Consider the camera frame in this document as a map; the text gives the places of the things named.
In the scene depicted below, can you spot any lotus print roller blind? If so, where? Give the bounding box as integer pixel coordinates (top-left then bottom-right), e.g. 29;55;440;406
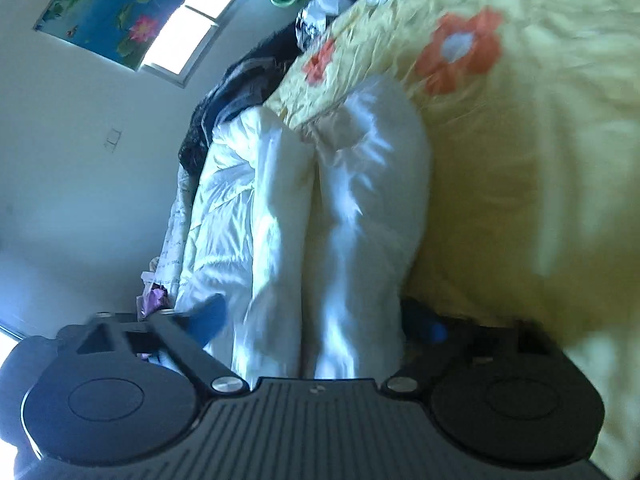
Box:
32;0;213;69

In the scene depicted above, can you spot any purple cloth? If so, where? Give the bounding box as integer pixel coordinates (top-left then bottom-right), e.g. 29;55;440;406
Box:
136;280;171;322

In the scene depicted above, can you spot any crumpled patterned cloth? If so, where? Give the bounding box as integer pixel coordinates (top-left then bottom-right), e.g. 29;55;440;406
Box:
294;0;351;52

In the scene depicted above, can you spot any pale printed sheet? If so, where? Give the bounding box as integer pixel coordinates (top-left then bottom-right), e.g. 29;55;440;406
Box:
149;167;201;313

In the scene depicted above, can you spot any yellow floral bedsheet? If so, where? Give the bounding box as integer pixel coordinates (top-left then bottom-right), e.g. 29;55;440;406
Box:
262;0;640;480

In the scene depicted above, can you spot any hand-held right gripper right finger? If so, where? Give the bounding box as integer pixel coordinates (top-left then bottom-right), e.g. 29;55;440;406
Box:
382;297;572;396

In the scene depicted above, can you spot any window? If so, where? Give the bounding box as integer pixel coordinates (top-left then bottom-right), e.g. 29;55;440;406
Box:
139;0;252;87

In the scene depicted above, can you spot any white quilt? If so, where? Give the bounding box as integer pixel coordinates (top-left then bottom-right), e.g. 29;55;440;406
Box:
172;105;321;378

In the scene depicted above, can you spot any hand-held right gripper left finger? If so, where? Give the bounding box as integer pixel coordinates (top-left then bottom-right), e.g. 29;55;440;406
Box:
56;293;251;397

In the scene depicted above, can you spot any pile of dark clothes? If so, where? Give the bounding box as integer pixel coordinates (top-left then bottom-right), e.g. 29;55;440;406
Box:
177;24;312;173

